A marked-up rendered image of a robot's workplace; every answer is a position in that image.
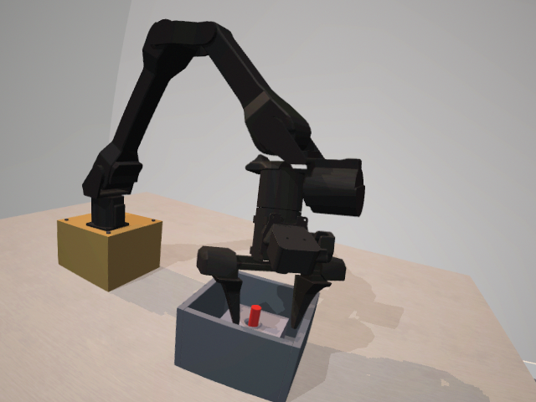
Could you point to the red peg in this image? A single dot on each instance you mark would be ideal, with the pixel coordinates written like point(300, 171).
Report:
point(254, 316)

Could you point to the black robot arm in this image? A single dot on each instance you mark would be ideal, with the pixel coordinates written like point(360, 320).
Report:
point(328, 186)

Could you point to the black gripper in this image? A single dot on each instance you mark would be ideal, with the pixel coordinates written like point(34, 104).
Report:
point(223, 264)

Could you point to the pale pink flat plate with hole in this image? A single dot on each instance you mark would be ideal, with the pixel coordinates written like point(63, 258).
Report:
point(269, 323)

